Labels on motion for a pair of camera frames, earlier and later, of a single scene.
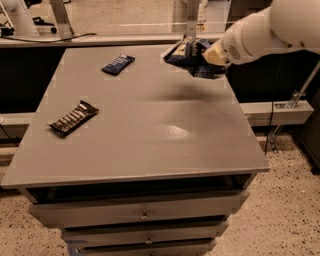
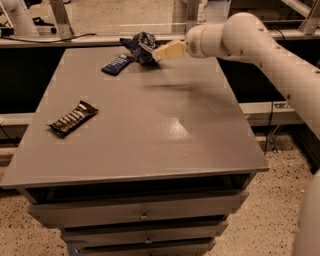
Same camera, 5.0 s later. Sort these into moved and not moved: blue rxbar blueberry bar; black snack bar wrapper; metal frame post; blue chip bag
Moved: blue chip bag
Not moved: blue rxbar blueberry bar; black snack bar wrapper; metal frame post
